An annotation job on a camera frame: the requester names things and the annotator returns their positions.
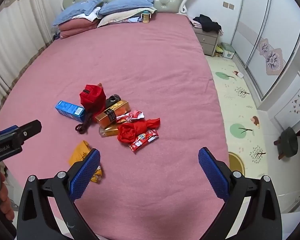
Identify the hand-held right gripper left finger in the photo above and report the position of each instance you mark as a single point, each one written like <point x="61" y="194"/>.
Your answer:
<point x="85" y="175"/>

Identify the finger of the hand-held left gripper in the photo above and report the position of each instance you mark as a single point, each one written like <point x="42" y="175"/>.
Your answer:
<point x="30" y="130"/>

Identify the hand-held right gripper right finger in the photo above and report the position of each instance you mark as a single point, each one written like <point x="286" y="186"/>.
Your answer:
<point x="212" y="175"/>

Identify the yellow wrapper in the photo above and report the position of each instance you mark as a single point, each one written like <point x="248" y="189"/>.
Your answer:
<point x="78" y="153"/>

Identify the red snack wrapper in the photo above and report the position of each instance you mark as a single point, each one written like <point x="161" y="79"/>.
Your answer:
<point x="130" y="116"/>
<point x="142" y="141"/>

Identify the gold cardboard box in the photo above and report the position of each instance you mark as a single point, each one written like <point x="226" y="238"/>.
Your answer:
<point x="112" y="113"/>

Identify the red cloth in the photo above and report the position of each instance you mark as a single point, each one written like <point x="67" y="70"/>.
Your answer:
<point x="135" y="130"/>

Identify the red bag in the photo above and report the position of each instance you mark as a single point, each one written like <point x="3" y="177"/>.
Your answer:
<point x="92" y="98"/>

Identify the person's left hand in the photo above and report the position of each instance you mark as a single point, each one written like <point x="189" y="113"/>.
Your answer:
<point x="6" y="207"/>

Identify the blue cardboard box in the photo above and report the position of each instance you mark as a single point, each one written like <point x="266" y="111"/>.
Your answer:
<point x="68" y="110"/>

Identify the amber glass bottle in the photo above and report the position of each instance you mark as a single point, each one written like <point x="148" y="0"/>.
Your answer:
<point x="110" y="131"/>

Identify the patterned play mat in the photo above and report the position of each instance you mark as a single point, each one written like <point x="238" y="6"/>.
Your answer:
<point x="237" y="105"/>

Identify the beige curtain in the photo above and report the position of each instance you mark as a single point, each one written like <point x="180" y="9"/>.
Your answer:
<point x="12" y="42"/>

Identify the white low cabinet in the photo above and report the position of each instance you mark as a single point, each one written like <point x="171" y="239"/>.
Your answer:
<point x="287" y="110"/>

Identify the small box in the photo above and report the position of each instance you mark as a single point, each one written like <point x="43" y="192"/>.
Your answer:
<point x="238" y="74"/>

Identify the folded pink blanket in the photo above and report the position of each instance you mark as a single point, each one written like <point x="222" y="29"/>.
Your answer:
<point x="77" y="28"/>

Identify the green storage box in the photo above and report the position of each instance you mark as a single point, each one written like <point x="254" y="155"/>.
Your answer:
<point x="227" y="51"/>

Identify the blue pillow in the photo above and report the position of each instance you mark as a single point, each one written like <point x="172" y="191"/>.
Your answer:
<point x="125" y="5"/>
<point x="75" y="11"/>

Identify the grey nightstand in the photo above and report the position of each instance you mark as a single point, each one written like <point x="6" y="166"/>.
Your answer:
<point x="208" y="41"/>

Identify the cream pillow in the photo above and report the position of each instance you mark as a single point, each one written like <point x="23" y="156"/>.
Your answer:
<point x="115" y="18"/>

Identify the black clothes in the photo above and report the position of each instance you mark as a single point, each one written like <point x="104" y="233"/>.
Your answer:
<point x="207" y="22"/>

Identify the white sliding wardrobe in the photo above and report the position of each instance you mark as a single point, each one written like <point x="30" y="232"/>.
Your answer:
<point x="265" y="30"/>

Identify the baby bottle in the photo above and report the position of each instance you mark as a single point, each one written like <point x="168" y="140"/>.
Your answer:
<point x="146" y="17"/>

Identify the wall switch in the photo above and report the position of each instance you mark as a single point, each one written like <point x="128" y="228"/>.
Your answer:
<point x="228" y="5"/>

